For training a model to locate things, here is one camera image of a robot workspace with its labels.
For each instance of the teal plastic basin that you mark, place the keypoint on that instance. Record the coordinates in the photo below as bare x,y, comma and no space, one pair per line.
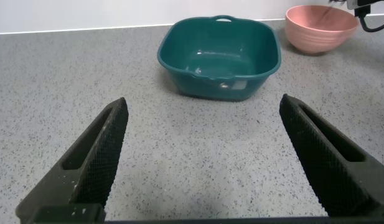
219,53

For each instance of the pink ribbed bowl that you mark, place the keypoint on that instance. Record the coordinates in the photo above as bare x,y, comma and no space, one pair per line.
316,34

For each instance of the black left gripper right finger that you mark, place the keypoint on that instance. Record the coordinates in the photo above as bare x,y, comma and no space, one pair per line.
335,174

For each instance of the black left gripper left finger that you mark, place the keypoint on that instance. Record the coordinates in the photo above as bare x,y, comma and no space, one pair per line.
86,174

